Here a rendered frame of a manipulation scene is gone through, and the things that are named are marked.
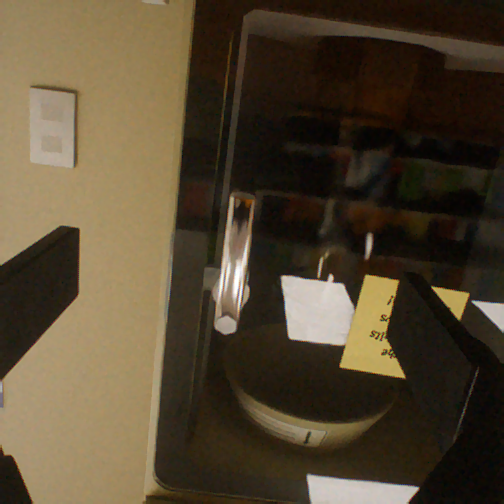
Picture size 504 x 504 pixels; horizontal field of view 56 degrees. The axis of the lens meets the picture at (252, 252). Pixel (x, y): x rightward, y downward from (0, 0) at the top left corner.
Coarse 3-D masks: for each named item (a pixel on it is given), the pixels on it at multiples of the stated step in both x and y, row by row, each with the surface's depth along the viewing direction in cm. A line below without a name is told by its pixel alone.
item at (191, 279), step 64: (256, 0) 28; (320, 0) 28; (384, 0) 28; (448, 0) 28; (192, 64) 29; (256, 64) 29; (320, 64) 29; (384, 64) 29; (448, 64) 29; (192, 128) 30; (256, 128) 30; (320, 128) 30; (384, 128) 30; (448, 128) 30; (192, 192) 32; (256, 192) 32; (320, 192) 32; (384, 192) 32; (448, 192) 31; (192, 256) 33; (256, 256) 33; (320, 256) 33; (384, 256) 33; (448, 256) 33; (192, 320) 35; (256, 320) 35; (320, 320) 35; (192, 384) 37; (256, 384) 36; (320, 384) 36; (384, 384) 36; (192, 448) 38; (256, 448) 38; (320, 448) 38; (384, 448) 38
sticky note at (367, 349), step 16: (368, 288) 34; (384, 288) 34; (432, 288) 34; (368, 304) 34; (384, 304) 34; (448, 304) 34; (464, 304) 34; (368, 320) 35; (384, 320) 34; (352, 336) 35; (368, 336) 35; (384, 336) 35; (352, 352) 35; (368, 352) 35; (384, 352) 35; (352, 368) 36; (368, 368) 36; (384, 368) 36; (400, 368) 36
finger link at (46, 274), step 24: (48, 240) 17; (72, 240) 18; (24, 264) 15; (48, 264) 16; (72, 264) 18; (0, 288) 13; (24, 288) 15; (48, 288) 16; (72, 288) 19; (0, 312) 13; (24, 312) 15; (48, 312) 17; (0, 336) 13; (24, 336) 15; (0, 360) 14
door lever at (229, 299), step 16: (240, 192) 27; (240, 208) 27; (240, 224) 27; (224, 240) 28; (240, 240) 28; (224, 256) 28; (240, 256) 28; (224, 272) 28; (240, 272) 28; (224, 288) 28; (240, 288) 29; (224, 304) 29; (240, 304) 29; (224, 320) 29
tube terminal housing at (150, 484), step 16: (192, 0) 29; (176, 112) 31; (176, 128) 32; (176, 144) 32; (176, 160) 32; (176, 176) 33; (160, 304) 36; (160, 320) 36; (160, 336) 37; (160, 352) 37; (160, 368) 38; (144, 496) 42; (160, 496) 42; (176, 496) 42; (192, 496) 42; (208, 496) 42
